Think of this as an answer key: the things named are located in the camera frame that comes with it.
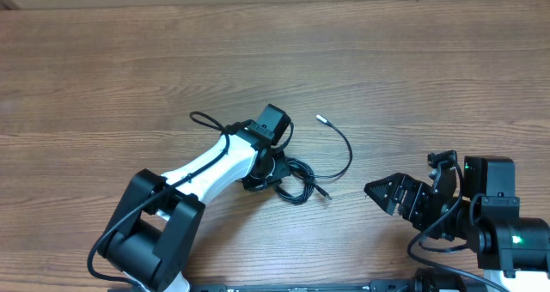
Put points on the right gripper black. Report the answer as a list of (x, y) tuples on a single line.
[(413, 192)]

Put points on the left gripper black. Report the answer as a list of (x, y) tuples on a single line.
[(283, 169)]

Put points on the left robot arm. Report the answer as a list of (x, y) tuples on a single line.
[(150, 234)]

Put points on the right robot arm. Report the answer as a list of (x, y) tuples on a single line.
[(475, 202)]

